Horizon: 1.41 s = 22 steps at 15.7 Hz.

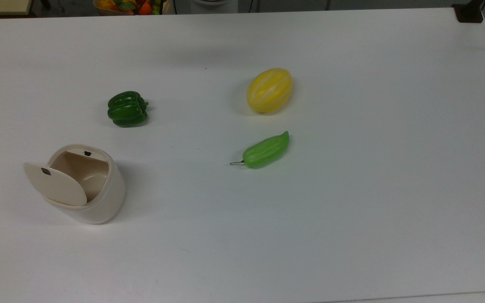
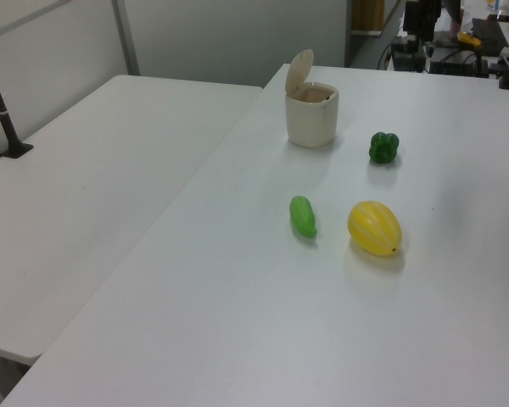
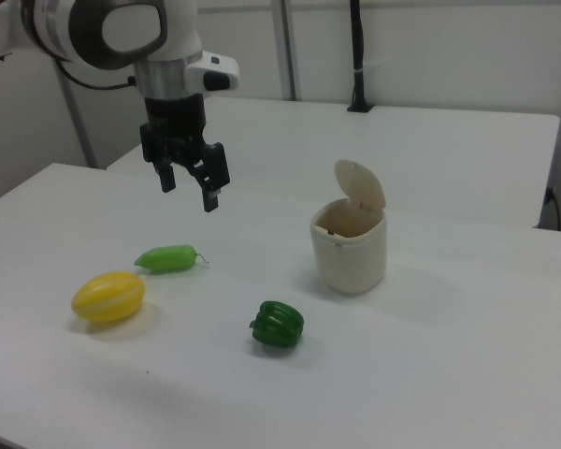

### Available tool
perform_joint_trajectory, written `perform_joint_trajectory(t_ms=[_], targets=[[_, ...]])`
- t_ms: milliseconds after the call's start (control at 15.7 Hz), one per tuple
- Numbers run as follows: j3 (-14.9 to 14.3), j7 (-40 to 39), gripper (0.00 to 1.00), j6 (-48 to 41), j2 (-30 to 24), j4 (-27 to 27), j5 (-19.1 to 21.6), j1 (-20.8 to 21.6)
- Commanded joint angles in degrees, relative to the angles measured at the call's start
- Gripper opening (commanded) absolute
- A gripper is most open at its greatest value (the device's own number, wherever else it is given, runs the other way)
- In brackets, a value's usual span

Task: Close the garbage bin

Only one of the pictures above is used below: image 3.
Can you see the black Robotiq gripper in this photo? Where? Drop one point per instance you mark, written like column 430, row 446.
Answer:
column 175, row 119

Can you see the cream garbage bin with lid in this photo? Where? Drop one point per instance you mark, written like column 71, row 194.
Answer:
column 350, row 266

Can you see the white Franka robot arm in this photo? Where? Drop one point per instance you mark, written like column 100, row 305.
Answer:
column 177, row 28

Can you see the light green toy chili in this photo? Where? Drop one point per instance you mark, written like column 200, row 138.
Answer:
column 168, row 258

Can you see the yellow toy melon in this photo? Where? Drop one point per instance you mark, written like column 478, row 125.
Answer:
column 107, row 298

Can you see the dark green toy bell pepper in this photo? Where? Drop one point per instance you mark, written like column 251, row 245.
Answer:
column 278, row 325

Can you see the black pole with clamp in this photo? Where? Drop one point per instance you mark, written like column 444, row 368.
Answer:
column 356, row 47

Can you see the aluminium frame post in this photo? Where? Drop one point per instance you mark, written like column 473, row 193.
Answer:
column 77, row 121
column 285, row 47

